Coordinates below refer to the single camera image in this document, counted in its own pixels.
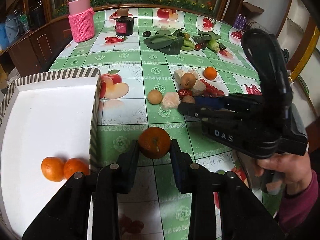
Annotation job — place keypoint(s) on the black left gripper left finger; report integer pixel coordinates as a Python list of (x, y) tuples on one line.
[(127, 162)]

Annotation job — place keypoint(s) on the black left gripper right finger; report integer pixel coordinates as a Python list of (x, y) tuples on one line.
[(185, 176)]

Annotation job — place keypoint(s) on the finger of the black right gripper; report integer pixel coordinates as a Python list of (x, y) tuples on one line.
[(205, 112), (221, 102)]

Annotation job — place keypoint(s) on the brown round fruit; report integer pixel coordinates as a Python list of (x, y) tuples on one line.
[(188, 99), (187, 81), (155, 97)]

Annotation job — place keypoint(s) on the maroon sleeve forearm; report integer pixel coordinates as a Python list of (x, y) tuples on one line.
[(294, 209)]

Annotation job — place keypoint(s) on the right hand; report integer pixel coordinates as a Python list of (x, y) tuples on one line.
[(296, 169)]

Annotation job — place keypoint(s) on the red grape tomato bunch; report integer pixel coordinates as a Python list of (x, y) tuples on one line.
[(211, 91)]

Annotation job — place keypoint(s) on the beige tofu block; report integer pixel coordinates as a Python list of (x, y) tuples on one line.
[(178, 75), (199, 88)]

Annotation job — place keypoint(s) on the dark red date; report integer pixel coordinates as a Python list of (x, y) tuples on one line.
[(184, 92)]

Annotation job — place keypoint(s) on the small orange on table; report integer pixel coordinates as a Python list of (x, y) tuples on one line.
[(210, 73)]

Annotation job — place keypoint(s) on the peeled lychee-like fruit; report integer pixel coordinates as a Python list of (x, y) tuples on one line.
[(171, 100)]

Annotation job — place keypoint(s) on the right bok choy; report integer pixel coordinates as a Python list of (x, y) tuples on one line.
[(210, 40)]

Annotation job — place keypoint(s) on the bok choy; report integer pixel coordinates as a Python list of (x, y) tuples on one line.
[(169, 43), (210, 40)]

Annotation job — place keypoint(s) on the left bok choy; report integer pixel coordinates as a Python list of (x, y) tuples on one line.
[(169, 43)]

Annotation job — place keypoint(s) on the white striped-rim box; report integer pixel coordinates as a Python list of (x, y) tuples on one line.
[(50, 114)]

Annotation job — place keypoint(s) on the dark plum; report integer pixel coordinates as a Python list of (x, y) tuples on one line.
[(147, 34)]

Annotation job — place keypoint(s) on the purple bottles on shelf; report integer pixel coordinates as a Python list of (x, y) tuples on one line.
[(240, 22)]

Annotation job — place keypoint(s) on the black pink-label jar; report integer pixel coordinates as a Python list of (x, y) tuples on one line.
[(124, 25)]

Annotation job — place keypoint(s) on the wooden cabinet counter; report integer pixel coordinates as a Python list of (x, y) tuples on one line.
[(36, 51)]

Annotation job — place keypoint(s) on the pink knit-sleeved jar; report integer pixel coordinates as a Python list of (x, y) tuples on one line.
[(81, 20)]

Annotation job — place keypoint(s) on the blue water jug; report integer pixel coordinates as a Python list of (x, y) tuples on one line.
[(4, 42)]

